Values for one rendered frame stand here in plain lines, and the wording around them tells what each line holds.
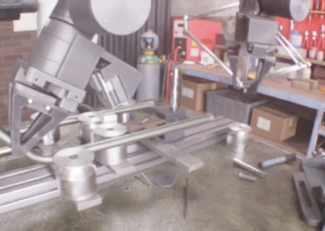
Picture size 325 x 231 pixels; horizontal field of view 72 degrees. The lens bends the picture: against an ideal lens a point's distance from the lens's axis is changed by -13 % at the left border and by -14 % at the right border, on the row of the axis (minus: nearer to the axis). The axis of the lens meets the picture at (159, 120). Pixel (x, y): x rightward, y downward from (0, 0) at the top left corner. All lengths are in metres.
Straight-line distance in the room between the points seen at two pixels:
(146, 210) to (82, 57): 0.22
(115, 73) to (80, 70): 0.05
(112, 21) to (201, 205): 0.27
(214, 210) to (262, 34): 0.26
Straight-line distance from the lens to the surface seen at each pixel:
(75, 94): 0.26
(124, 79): 0.31
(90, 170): 0.30
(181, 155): 0.40
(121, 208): 0.36
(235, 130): 0.52
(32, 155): 0.31
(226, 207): 0.38
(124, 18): 0.22
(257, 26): 0.39
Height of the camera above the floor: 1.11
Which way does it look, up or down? 20 degrees down
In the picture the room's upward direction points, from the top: 2 degrees clockwise
